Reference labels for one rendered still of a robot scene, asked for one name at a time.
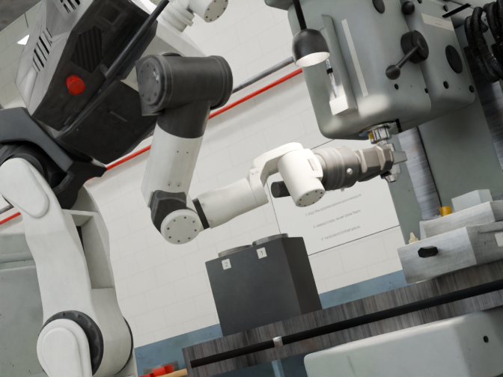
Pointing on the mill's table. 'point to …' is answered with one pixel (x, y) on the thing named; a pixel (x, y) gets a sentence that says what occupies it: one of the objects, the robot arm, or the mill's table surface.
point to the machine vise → (453, 251)
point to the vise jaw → (465, 218)
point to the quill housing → (365, 66)
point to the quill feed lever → (410, 48)
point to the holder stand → (262, 283)
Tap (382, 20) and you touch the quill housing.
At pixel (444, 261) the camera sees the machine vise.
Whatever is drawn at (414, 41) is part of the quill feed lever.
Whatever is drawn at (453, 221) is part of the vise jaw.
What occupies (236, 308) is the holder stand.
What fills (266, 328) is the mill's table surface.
